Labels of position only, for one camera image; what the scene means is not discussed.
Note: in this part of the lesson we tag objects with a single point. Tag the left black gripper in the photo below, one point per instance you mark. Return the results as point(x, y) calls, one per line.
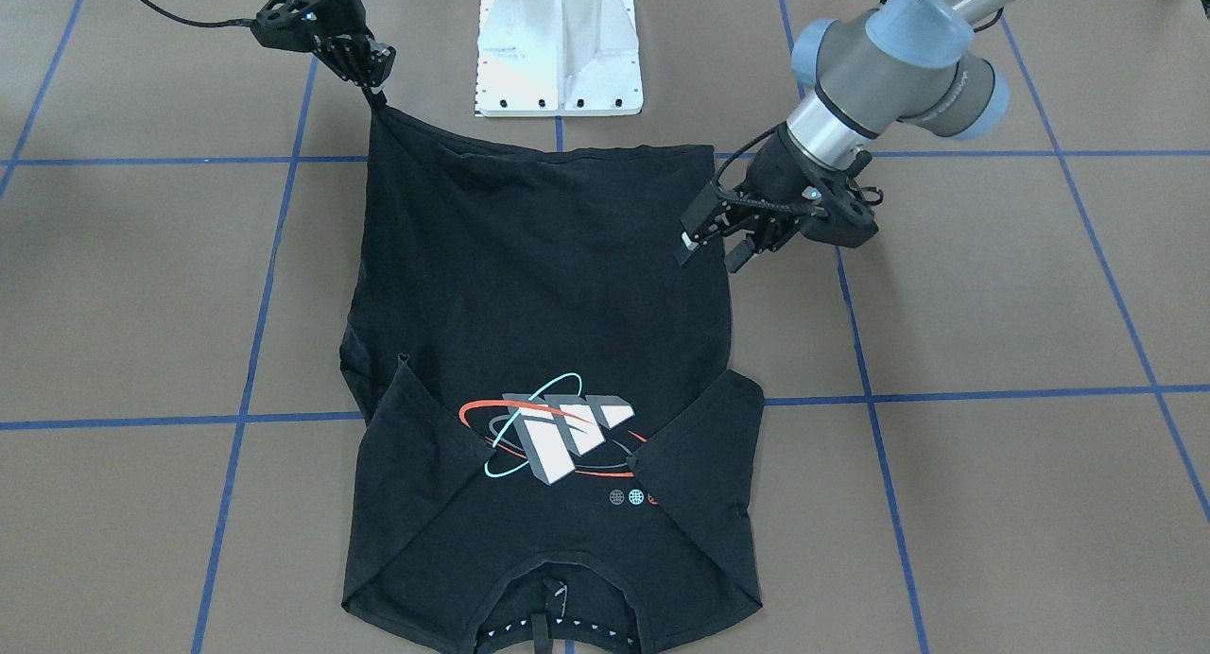
point(772, 175)

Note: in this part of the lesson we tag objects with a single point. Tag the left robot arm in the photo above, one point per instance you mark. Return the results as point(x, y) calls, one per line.
point(905, 61)

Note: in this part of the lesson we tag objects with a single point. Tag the brown paper table cover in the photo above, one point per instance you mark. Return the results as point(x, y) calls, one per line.
point(987, 429)

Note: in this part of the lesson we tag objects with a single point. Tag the black printed t-shirt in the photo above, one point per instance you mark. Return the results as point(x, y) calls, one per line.
point(556, 445)

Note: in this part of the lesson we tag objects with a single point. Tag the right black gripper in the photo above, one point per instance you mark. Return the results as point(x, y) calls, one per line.
point(342, 15)

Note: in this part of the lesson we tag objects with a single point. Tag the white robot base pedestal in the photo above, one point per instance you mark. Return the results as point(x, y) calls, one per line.
point(558, 58)

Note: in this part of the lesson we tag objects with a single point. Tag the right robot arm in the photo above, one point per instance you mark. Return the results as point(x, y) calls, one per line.
point(336, 33)

